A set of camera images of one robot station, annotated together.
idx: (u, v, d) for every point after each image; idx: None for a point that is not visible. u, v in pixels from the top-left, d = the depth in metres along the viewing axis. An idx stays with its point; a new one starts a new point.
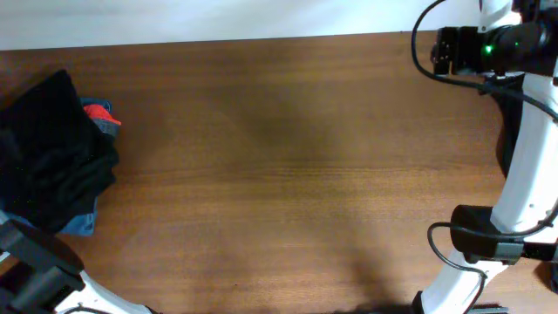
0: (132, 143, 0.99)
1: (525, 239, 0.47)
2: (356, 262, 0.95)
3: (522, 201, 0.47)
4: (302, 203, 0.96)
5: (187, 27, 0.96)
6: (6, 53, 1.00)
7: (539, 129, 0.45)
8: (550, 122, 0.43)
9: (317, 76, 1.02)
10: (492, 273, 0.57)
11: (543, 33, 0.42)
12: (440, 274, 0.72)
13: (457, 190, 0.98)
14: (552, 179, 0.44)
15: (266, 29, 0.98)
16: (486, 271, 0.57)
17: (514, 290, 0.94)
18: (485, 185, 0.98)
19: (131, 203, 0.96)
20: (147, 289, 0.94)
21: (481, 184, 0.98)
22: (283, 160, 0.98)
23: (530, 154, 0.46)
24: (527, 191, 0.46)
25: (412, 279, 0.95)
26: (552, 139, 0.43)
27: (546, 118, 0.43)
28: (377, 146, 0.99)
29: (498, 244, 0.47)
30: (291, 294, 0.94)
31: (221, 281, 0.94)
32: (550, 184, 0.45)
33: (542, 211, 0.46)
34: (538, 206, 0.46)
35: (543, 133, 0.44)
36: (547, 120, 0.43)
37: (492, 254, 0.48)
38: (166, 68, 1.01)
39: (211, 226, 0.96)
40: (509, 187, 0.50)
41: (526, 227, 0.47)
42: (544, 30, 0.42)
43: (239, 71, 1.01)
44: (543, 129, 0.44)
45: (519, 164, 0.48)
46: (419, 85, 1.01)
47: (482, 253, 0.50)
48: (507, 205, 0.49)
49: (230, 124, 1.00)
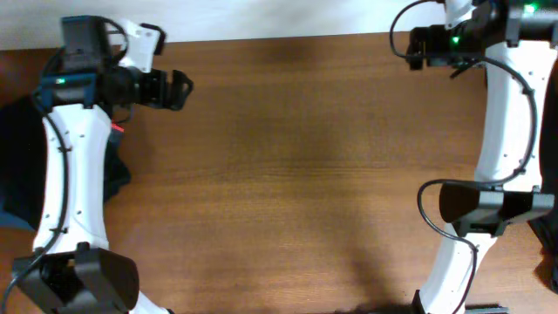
0: (133, 143, 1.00)
1: (504, 187, 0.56)
2: (357, 262, 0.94)
3: (498, 152, 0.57)
4: (302, 203, 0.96)
5: (188, 27, 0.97)
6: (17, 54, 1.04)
7: (500, 85, 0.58)
8: (508, 78, 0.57)
9: (318, 76, 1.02)
10: (483, 247, 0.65)
11: None
12: (433, 267, 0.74)
13: None
14: (516, 127, 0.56)
15: (263, 28, 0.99)
16: (477, 247, 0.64)
17: (514, 289, 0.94)
18: None
19: (132, 203, 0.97)
20: (146, 289, 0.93)
21: None
22: (284, 159, 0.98)
23: (498, 109, 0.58)
24: (501, 142, 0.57)
25: (414, 279, 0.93)
26: (512, 91, 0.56)
27: (506, 75, 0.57)
28: (377, 146, 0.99)
29: (479, 192, 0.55)
30: (292, 294, 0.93)
31: (221, 280, 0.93)
32: (517, 133, 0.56)
33: (515, 160, 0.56)
34: (510, 154, 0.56)
35: (504, 86, 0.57)
36: (506, 78, 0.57)
37: (476, 205, 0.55)
38: (167, 68, 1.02)
39: (211, 225, 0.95)
40: (488, 140, 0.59)
41: (504, 174, 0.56)
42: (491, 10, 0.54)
43: (241, 71, 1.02)
44: (504, 84, 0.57)
45: (487, 120, 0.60)
46: (418, 86, 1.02)
47: (467, 208, 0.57)
48: (485, 157, 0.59)
49: (231, 123, 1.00)
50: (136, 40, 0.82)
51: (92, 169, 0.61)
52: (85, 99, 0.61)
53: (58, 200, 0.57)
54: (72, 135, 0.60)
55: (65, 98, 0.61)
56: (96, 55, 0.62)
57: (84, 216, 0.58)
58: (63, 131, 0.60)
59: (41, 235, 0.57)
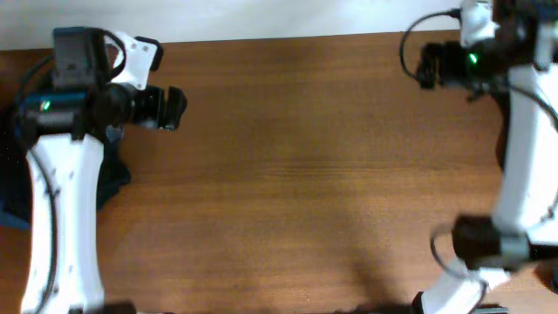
0: (132, 144, 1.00)
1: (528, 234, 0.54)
2: (356, 262, 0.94)
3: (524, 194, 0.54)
4: (302, 203, 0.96)
5: (188, 28, 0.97)
6: (17, 54, 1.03)
7: (528, 123, 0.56)
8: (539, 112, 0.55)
9: (318, 77, 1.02)
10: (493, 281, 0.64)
11: (520, 29, 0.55)
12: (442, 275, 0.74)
13: (458, 190, 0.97)
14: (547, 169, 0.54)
15: (263, 29, 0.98)
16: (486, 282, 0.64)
17: (513, 289, 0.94)
18: (486, 184, 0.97)
19: (132, 203, 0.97)
20: (146, 289, 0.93)
21: (481, 183, 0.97)
22: (285, 160, 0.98)
23: (524, 146, 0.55)
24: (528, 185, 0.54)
25: (413, 279, 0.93)
26: (542, 128, 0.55)
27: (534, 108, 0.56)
28: (377, 146, 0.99)
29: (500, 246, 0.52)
30: (291, 294, 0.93)
31: (221, 281, 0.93)
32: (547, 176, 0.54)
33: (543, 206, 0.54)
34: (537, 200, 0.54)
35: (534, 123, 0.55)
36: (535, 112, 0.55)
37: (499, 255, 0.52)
38: (168, 69, 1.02)
39: (212, 226, 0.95)
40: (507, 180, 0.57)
41: (531, 220, 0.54)
42: (521, 26, 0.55)
43: (240, 71, 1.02)
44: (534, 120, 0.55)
45: (509, 160, 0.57)
46: (418, 86, 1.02)
47: (487, 256, 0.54)
48: (504, 200, 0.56)
49: (231, 124, 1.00)
50: (133, 54, 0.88)
51: (84, 201, 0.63)
52: (72, 131, 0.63)
53: (48, 241, 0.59)
54: (60, 175, 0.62)
55: (51, 123, 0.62)
56: (87, 73, 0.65)
57: (73, 260, 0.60)
58: (51, 170, 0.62)
59: (35, 274, 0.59)
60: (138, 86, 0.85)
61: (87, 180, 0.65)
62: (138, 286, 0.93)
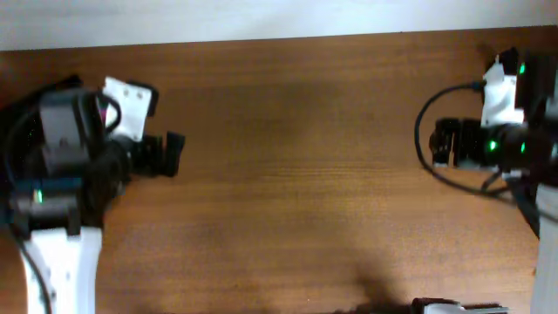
0: None
1: None
2: (357, 263, 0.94)
3: None
4: (302, 204, 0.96)
5: (187, 29, 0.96)
6: (14, 54, 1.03)
7: None
8: None
9: (318, 77, 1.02)
10: None
11: None
12: None
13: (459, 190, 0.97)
14: None
15: (264, 30, 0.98)
16: None
17: (513, 289, 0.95)
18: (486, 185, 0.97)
19: (132, 204, 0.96)
20: (147, 290, 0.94)
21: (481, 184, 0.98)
22: (285, 160, 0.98)
23: None
24: None
25: (413, 279, 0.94)
26: None
27: None
28: (377, 147, 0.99)
29: None
30: (291, 295, 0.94)
31: (221, 282, 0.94)
32: None
33: None
34: None
35: None
36: None
37: None
38: (168, 69, 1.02)
39: (213, 227, 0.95)
40: None
41: None
42: None
43: (240, 71, 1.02)
44: None
45: None
46: (418, 87, 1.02)
47: None
48: None
49: (231, 125, 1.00)
50: (128, 99, 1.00)
51: (86, 291, 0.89)
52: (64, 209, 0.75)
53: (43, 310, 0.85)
54: (53, 278, 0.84)
55: (39, 213, 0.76)
56: (78, 150, 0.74)
57: None
58: (44, 269, 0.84)
59: None
60: (133, 137, 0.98)
61: (85, 264, 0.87)
62: (139, 286, 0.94)
